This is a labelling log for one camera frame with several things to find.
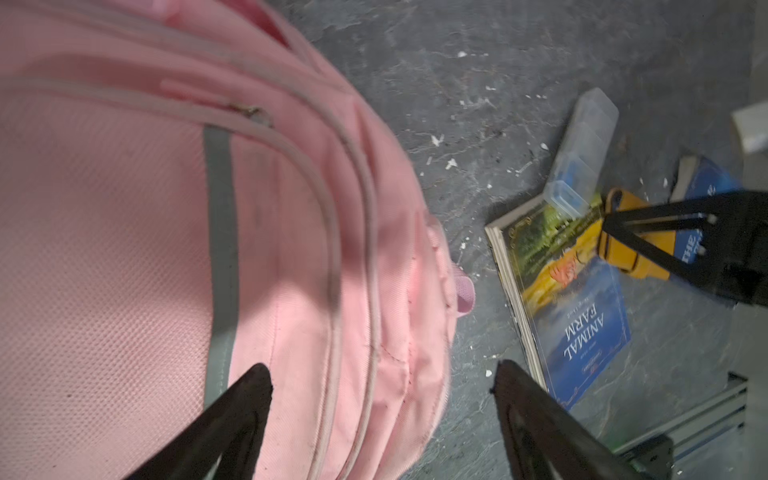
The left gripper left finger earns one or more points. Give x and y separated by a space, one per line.
224 442

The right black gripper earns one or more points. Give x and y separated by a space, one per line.
714 242

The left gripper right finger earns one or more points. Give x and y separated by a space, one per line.
541 439

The Animal Farm book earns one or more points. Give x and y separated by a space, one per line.
566 301

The pink school backpack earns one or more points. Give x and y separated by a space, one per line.
189 189

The clear plastic compass box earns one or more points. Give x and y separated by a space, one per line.
572 181

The aluminium mounting rail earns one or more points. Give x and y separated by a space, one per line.
699 426

